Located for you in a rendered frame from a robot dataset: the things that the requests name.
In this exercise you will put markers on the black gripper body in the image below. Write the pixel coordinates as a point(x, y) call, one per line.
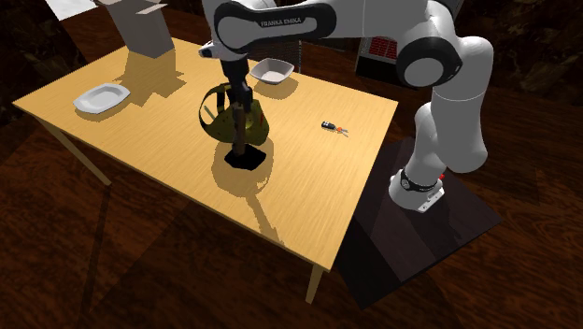
point(236, 73)

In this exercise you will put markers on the light wooden table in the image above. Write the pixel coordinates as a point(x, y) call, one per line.
point(314, 182)

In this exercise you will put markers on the dark robot stand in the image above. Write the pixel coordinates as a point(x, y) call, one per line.
point(423, 246)

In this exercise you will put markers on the white square plate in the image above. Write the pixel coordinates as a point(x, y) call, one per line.
point(101, 97)

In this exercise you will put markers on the white square bowl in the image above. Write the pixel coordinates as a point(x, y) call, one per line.
point(272, 71)

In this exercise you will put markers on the black cabinet with red panel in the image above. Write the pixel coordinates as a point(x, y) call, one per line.
point(378, 57)

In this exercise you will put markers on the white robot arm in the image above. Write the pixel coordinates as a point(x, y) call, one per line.
point(451, 123)

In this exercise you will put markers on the black key fob with keys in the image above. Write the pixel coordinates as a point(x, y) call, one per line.
point(329, 125)

